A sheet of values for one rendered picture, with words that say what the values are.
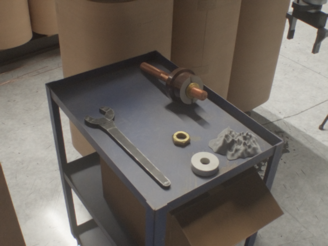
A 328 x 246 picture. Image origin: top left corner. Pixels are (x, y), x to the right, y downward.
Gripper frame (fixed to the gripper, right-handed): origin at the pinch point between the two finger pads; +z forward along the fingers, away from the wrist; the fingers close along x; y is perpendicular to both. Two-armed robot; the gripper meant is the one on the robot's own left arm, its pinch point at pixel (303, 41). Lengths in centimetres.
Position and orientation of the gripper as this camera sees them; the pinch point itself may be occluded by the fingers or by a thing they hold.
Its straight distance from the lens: 163.3
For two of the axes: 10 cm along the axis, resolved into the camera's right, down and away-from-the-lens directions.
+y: 8.6, -2.9, 4.3
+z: -0.4, 8.0, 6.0
